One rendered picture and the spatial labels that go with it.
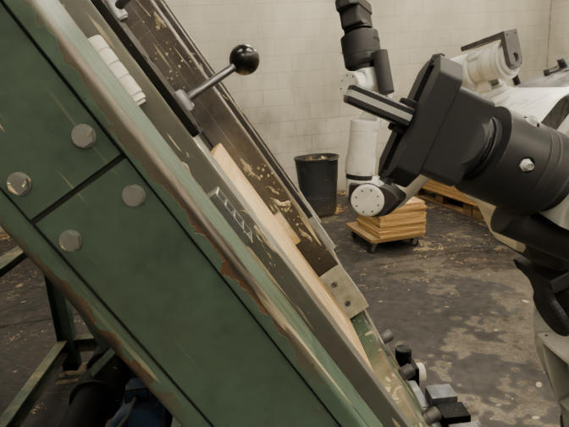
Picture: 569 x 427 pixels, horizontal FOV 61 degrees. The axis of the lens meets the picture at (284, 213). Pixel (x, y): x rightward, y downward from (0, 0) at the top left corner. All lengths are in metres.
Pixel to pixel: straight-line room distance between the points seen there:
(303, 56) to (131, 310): 6.08
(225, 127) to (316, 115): 5.43
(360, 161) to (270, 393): 0.85
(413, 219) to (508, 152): 3.79
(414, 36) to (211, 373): 6.71
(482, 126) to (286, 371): 0.27
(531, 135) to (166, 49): 0.71
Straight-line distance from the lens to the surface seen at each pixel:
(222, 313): 0.35
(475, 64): 0.93
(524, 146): 0.48
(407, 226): 4.25
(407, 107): 0.46
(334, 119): 6.49
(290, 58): 6.32
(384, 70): 1.14
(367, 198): 1.15
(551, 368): 1.26
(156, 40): 1.01
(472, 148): 0.47
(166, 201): 0.32
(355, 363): 0.67
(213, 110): 0.99
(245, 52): 0.62
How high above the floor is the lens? 1.40
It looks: 14 degrees down
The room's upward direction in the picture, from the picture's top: 4 degrees counter-clockwise
